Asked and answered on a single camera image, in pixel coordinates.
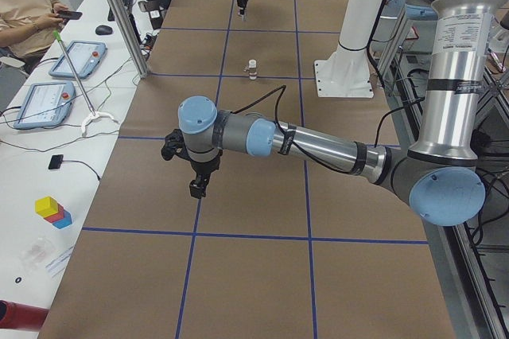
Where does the seated person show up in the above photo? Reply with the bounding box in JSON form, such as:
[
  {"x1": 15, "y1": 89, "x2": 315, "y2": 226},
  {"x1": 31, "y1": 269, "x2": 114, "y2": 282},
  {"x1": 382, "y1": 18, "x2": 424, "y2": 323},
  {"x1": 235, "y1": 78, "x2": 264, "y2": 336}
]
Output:
[{"x1": 1, "y1": 0, "x2": 68, "y2": 60}]

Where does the clear plastic bag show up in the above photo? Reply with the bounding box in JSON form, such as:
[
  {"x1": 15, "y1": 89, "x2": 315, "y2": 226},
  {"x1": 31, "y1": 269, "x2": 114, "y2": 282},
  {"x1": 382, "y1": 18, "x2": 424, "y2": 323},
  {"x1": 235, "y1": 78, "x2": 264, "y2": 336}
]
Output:
[{"x1": 19, "y1": 236, "x2": 55, "y2": 272}]

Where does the chrome valve with white pipe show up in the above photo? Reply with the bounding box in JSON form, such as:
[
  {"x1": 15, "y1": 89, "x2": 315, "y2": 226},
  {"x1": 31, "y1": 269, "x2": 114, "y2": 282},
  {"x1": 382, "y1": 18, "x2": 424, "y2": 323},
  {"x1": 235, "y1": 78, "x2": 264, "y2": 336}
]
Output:
[{"x1": 244, "y1": 59, "x2": 258, "y2": 80}]

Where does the teach pendant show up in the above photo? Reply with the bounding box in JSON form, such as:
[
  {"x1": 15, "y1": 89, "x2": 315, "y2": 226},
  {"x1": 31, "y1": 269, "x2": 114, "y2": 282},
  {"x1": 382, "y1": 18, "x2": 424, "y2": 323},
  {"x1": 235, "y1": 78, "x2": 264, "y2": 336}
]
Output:
[
  {"x1": 14, "y1": 81, "x2": 76, "y2": 130},
  {"x1": 49, "y1": 41, "x2": 107, "y2": 80}
]

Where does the red cube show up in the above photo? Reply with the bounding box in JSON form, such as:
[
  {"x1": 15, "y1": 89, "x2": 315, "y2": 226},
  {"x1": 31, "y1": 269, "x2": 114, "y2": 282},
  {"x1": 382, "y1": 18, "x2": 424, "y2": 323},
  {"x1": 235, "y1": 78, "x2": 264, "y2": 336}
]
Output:
[{"x1": 45, "y1": 205, "x2": 65, "y2": 224}]

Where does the small black device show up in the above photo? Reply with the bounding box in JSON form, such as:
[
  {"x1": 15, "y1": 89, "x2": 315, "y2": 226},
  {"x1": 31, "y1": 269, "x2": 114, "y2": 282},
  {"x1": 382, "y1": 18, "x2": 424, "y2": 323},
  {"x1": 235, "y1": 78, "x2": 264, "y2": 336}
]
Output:
[{"x1": 48, "y1": 154, "x2": 64, "y2": 170}]

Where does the near teach pendant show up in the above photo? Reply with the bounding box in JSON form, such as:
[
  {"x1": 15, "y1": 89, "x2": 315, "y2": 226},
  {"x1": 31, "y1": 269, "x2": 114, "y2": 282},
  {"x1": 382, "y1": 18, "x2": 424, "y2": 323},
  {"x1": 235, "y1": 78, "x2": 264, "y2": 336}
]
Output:
[{"x1": 14, "y1": 81, "x2": 76, "y2": 130}]

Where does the pink grabber stick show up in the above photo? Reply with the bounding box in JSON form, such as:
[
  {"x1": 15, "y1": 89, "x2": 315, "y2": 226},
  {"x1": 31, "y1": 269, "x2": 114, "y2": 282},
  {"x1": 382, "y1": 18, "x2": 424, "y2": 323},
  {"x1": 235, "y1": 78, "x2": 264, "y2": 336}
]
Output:
[{"x1": 52, "y1": 30, "x2": 119, "y2": 137}]

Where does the red cylinder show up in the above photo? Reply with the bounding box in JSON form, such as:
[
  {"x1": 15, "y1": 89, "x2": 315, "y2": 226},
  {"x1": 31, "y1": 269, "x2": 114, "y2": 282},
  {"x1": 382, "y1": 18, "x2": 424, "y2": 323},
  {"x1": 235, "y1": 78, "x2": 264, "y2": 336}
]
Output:
[{"x1": 1, "y1": 300, "x2": 49, "y2": 332}]

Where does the far teach pendant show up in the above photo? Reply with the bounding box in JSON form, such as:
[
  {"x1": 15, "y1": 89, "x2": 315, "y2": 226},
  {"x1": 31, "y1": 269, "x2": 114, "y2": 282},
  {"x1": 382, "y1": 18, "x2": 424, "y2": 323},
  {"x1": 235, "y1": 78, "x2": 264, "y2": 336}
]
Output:
[{"x1": 49, "y1": 41, "x2": 107, "y2": 80}]

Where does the black computer mouse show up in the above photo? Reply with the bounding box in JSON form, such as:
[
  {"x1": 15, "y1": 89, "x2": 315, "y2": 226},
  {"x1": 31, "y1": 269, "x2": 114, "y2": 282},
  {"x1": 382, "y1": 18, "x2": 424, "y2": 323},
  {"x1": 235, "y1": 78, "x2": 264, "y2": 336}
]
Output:
[{"x1": 95, "y1": 25, "x2": 113, "y2": 36}]

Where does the yellow cube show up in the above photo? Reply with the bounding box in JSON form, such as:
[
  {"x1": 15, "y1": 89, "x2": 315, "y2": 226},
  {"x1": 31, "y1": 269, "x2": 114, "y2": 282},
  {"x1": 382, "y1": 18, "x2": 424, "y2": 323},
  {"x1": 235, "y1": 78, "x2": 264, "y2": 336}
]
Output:
[{"x1": 35, "y1": 197, "x2": 59, "y2": 218}]

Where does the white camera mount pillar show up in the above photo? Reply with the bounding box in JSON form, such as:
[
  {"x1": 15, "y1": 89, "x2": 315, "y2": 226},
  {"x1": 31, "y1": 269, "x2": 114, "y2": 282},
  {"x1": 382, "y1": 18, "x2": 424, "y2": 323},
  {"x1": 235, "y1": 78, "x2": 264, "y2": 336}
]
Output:
[{"x1": 314, "y1": 0, "x2": 383, "y2": 99}]

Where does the blue cube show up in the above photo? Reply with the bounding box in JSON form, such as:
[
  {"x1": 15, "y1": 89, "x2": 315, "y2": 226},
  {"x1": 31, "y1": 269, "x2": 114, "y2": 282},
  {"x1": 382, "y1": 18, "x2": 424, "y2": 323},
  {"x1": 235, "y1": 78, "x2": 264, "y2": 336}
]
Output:
[{"x1": 52, "y1": 210, "x2": 72, "y2": 229}]

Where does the black smartphone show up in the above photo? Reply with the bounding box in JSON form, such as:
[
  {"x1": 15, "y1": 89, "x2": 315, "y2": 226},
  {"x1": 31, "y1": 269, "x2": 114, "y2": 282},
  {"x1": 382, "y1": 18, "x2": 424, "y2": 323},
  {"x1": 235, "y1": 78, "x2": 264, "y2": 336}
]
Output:
[{"x1": 56, "y1": 10, "x2": 83, "y2": 20}]

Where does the aluminium frame post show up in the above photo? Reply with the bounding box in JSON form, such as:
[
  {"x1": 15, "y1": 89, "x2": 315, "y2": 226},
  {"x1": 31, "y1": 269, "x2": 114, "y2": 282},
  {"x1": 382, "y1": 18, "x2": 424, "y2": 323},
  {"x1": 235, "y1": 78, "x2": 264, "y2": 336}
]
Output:
[{"x1": 107, "y1": 0, "x2": 149, "y2": 79}]

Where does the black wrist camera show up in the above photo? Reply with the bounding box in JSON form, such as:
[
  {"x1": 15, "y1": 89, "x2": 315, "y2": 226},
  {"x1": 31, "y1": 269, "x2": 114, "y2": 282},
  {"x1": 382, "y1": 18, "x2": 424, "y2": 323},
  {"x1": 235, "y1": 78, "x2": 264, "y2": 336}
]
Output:
[{"x1": 161, "y1": 129, "x2": 188, "y2": 161}]

